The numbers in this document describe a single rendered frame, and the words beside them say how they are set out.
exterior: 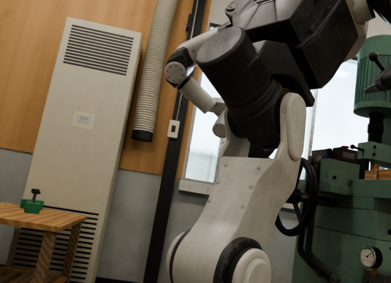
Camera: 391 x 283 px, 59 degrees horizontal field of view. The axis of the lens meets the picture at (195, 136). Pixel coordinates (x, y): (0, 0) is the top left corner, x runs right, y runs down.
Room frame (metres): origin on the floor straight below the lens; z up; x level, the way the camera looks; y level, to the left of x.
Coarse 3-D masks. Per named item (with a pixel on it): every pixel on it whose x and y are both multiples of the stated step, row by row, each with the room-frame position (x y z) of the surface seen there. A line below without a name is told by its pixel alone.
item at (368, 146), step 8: (360, 144) 1.37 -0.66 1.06; (368, 144) 1.32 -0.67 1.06; (376, 144) 1.32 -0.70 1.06; (384, 144) 1.33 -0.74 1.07; (360, 152) 1.36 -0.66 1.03; (368, 152) 1.32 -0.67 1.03; (376, 152) 1.33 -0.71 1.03; (384, 152) 1.33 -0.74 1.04; (376, 160) 1.33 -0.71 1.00; (384, 160) 1.33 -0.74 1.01
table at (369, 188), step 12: (300, 180) 1.55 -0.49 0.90; (360, 180) 1.19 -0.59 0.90; (372, 180) 1.14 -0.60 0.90; (384, 180) 1.09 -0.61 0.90; (324, 192) 1.27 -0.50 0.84; (336, 192) 1.21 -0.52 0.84; (348, 192) 1.22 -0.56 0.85; (360, 192) 1.19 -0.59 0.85; (372, 192) 1.14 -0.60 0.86; (384, 192) 1.09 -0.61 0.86
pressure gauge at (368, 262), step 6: (366, 246) 1.06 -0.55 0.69; (372, 246) 1.06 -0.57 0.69; (360, 252) 1.08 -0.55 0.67; (366, 252) 1.06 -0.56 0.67; (372, 252) 1.04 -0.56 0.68; (378, 252) 1.03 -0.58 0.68; (360, 258) 1.08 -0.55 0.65; (366, 258) 1.06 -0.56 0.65; (372, 258) 1.04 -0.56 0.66; (378, 258) 1.03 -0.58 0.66; (366, 264) 1.06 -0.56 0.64; (372, 264) 1.03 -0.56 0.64; (378, 264) 1.03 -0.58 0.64; (372, 270) 1.06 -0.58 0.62
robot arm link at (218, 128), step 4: (220, 116) 1.24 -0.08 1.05; (216, 120) 1.24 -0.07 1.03; (220, 120) 1.22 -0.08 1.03; (224, 120) 1.22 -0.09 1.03; (216, 124) 1.21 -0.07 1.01; (220, 124) 1.20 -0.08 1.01; (224, 124) 1.20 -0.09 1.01; (212, 128) 1.23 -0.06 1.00; (216, 128) 1.22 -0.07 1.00; (220, 128) 1.22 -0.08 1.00; (224, 128) 1.21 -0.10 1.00; (216, 132) 1.23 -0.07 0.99; (220, 132) 1.23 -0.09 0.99; (224, 132) 1.22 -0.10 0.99; (216, 136) 1.25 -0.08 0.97; (220, 136) 1.24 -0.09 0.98; (224, 136) 1.23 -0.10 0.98
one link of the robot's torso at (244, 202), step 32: (288, 96) 0.70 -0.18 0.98; (288, 128) 0.70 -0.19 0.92; (224, 160) 0.78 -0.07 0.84; (256, 160) 0.72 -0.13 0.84; (288, 160) 0.72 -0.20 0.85; (224, 192) 0.73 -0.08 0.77; (256, 192) 0.69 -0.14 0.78; (288, 192) 0.75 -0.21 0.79; (224, 224) 0.68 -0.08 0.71; (256, 224) 0.70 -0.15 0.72; (192, 256) 0.67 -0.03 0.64; (224, 256) 0.63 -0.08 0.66
